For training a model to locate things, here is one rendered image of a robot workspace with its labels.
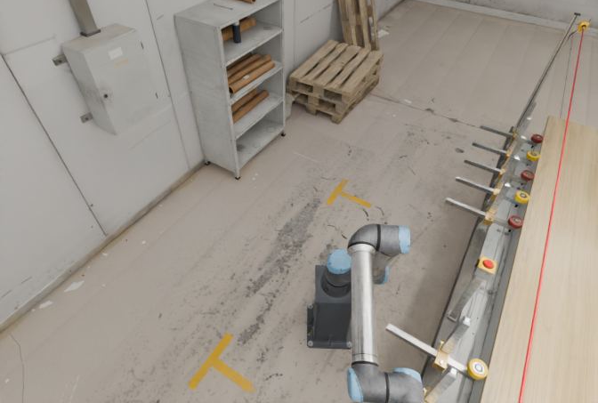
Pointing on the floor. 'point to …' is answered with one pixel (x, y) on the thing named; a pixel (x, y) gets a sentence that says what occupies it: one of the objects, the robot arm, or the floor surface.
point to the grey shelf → (190, 39)
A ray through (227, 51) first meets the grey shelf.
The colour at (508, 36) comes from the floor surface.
